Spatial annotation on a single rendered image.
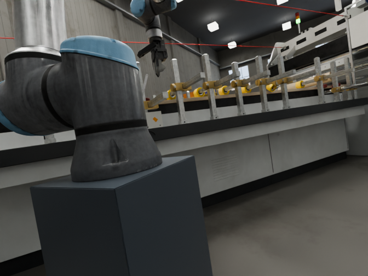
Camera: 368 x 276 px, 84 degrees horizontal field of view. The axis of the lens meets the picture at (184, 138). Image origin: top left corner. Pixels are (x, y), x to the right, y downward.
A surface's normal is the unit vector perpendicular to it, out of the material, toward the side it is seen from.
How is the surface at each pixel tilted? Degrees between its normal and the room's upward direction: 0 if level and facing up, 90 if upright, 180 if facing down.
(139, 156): 70
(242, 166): 90
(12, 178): 90
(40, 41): 85
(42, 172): 90
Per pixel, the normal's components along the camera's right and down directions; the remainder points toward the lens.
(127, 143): 0.47, -0.38
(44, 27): 0.66, -0.13
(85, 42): 0.03, -0.04
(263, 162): 0.41, -0.02
